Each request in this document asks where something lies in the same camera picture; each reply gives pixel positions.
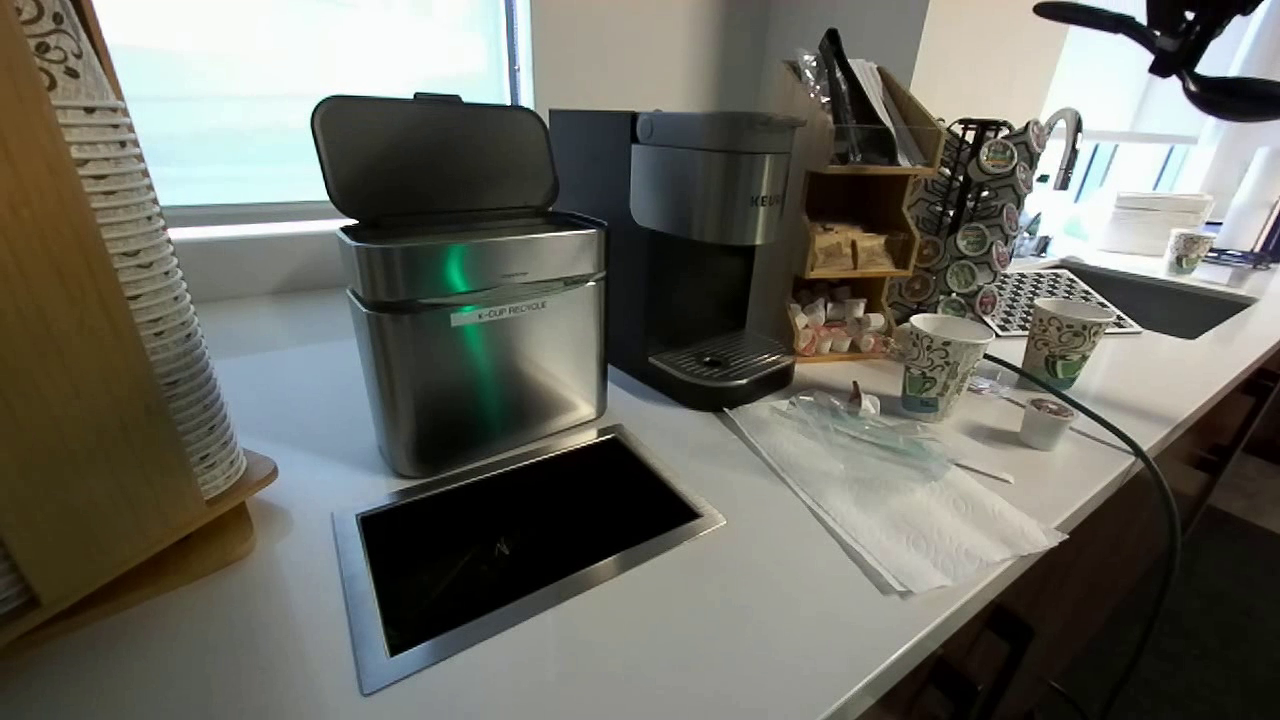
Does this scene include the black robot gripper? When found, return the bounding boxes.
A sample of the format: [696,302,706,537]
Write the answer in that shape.
[1150,0,1261,78]

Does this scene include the countertop trash chute opening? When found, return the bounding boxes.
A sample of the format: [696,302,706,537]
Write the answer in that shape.
[333,428,725,697]

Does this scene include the kitchen sink faucet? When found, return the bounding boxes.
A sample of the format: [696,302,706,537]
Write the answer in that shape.
[1044,109,1085,192]

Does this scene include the coffee pod carousel rack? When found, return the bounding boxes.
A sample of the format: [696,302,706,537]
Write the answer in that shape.
[887,121,1044,321]

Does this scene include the patterned paper cup near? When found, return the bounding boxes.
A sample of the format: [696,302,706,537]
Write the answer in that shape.
[1019,296,1114,389]

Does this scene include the patterned paper cup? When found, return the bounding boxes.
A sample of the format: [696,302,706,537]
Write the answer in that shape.
[1019,296,1114,389]
[897,311,994,421]

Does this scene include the black tongs in organizer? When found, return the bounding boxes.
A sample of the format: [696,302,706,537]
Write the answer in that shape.
[822,27,897,164]

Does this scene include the wooden condiment organizer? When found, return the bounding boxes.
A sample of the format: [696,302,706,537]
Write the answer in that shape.
[788,61,941,362]

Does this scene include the patterned paper cup far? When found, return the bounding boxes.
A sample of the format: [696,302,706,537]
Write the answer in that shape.
[897,311,994,421]

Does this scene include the single coffee pod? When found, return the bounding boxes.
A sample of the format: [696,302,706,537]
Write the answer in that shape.
[1019,395,1073,454]

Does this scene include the black coffee machine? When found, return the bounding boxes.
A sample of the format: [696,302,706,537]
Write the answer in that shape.
[547,109,797,411]

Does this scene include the clear plastic bag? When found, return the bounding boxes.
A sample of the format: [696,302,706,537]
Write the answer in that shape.
[730,389,1060,595]

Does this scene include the stainless steel waste bin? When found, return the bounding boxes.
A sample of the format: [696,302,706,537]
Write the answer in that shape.
[307,91,604,475]

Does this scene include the stack of paper cups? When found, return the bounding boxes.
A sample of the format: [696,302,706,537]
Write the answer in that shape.
[5,0,249,502]

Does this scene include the wooden cup dispenser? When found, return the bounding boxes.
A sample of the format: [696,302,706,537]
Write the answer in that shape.
[0,0,278,651]

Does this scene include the dark power cable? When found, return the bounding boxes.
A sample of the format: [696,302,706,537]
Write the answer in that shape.
[980,348,1188,720]

